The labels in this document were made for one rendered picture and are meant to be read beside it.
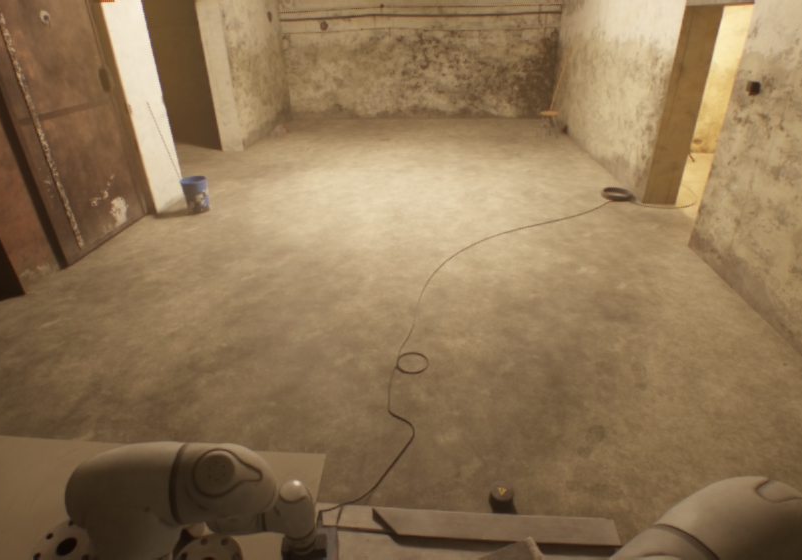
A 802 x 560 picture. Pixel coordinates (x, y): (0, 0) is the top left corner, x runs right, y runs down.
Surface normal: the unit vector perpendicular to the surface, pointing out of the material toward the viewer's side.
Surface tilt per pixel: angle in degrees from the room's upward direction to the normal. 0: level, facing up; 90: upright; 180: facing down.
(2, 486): 0
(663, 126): 90
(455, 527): 0
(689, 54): 90
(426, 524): 0
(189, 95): 90
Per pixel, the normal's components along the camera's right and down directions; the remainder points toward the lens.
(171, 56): -0.08, 0.49
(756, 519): 0.02, -0.86
